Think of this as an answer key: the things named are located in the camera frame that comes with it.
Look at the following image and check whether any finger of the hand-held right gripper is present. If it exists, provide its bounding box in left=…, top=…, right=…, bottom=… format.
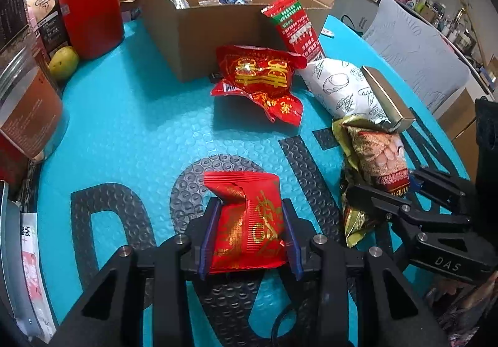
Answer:
left=408, top=167, right=474, bottom=214
left=345, top=183, right=473, bottom=235

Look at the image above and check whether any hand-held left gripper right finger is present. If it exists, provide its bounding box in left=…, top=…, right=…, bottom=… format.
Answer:
left=282, top=197, right=448, bottom=347

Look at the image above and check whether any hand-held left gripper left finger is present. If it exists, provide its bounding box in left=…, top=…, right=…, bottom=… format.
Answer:
left=58, top=197, right=223, bottom=347

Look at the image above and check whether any small red gold-print packet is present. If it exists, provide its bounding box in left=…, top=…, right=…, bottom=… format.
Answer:
left=203, top=171, right=290, bottom=274

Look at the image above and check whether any gold snack packet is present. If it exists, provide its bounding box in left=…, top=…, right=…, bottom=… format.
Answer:
left=331, top=115, right=413, bottom=248

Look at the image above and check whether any gold rectangular box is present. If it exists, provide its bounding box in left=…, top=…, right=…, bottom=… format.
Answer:
left=360, top=66, right=417, bottom=134

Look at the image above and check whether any white patterned snack packet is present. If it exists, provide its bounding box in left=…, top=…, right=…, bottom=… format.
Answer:
left=299, top=57, right=386, bottom=124

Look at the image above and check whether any large red gold-print packet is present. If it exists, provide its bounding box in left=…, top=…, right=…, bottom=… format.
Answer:
left=211, top=44, right=308, bottom=126

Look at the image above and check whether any red green snack packet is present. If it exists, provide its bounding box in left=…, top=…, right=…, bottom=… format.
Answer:
left=261, top=0, right=327, bottom=62

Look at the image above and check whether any brown cardboard box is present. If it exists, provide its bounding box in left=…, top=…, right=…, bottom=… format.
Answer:
left=126, top=0, right=337, bottom=83

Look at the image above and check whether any wooden cabinet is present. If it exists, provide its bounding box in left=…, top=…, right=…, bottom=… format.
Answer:
left=436, top=90, right=477, bottom=145

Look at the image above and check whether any grey covered chair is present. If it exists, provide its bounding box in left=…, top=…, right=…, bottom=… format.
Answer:
left=362, top=0, right=471, bottom=114

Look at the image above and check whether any row of shelf bottles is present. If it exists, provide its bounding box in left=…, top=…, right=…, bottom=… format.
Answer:
left=393, top=0, right=498, bottom=91

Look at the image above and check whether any white pink-print packet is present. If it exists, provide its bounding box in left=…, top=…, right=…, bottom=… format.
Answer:
left=19, top=211, right=57, bottom=344

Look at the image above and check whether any large jar brown label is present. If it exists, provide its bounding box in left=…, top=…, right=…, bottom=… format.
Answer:
left=0, top=47, right=65, bottom=161

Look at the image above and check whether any yellow-green fruit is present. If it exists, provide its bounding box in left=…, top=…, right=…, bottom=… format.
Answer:
left=49, top=45, right=80, bottom=81

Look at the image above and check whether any red thermos bottle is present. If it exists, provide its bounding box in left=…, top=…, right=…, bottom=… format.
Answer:
left=58, top=0, right=125, bottom=60

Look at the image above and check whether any black pouch white label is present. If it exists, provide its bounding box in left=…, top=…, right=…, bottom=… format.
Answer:
left=24, top=0, right=73, bottom=56

